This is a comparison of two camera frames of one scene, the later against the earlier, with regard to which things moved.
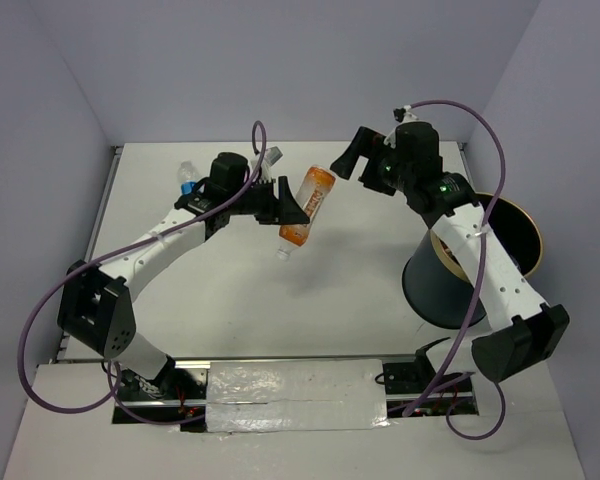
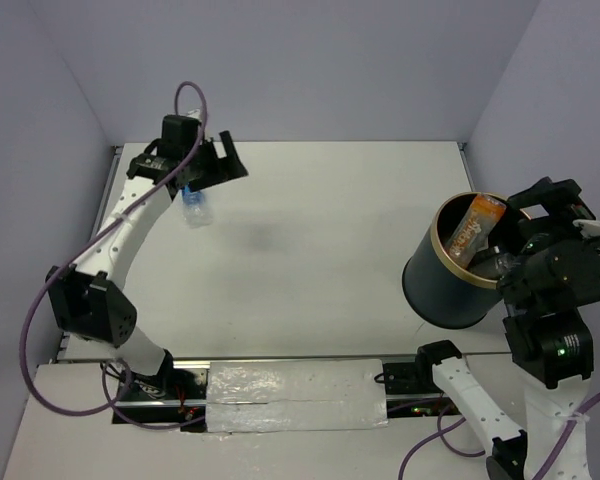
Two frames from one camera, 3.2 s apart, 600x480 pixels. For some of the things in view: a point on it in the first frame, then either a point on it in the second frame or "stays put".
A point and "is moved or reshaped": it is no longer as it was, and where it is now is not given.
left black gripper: (285, 211) to (230, 169)
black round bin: (441, 291) stays put
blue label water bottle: (188, 175) is moved or reshaped
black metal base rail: (411, 387) stays put
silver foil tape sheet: (246, 396) stays put
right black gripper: (366, 142) to (557, 197)
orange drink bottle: (312, 193) is moved or reshaped
